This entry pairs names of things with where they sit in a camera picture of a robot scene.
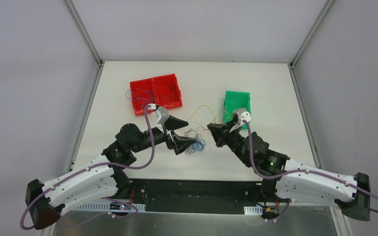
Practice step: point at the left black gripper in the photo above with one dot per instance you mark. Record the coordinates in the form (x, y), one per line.
(170, 137)

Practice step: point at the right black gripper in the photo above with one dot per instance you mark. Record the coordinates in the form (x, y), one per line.
(227, 134)

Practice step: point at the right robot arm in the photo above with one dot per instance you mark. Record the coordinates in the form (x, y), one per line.
(285, 178)

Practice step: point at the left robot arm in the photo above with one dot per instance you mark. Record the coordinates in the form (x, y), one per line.
(102, 177)

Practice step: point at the green bin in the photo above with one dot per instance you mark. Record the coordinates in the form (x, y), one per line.
(235, 100)

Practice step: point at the red double bin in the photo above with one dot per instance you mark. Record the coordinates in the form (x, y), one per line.
(162, 90)

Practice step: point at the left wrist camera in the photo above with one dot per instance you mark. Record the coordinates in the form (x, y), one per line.
(159, 115)

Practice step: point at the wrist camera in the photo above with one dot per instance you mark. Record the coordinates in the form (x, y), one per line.
(239, 117)
(159, 115)

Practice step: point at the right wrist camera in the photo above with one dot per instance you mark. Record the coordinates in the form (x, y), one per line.
(239, 117)

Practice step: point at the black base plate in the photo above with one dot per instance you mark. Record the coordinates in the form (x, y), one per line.
(197, 196)

